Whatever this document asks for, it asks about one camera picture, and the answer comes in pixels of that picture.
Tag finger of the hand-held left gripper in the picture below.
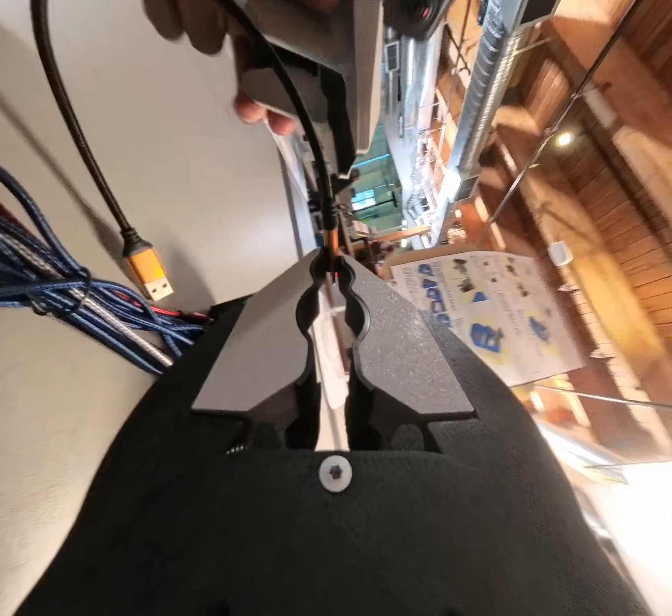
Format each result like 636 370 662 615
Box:
239 0 387 179

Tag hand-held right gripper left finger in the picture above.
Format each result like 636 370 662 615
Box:
191 250 323 450

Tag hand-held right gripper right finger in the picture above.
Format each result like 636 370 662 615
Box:
337 255 476 452

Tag red braided usb cable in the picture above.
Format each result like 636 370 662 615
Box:
0 198 213 324

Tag silver braided usb cable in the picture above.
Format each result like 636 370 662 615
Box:
0 235 175 367

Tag black cable with orange plug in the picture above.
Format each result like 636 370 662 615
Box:
30 0 339 303

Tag blue braided usb cable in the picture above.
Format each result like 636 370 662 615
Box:
0 167 208 375

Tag person's left hand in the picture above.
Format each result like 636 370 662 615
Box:
128 0 342 137

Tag instruction sheet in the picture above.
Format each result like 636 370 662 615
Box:
391 251 586 388

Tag silver ventilation duct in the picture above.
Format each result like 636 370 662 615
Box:
446 0 583 181

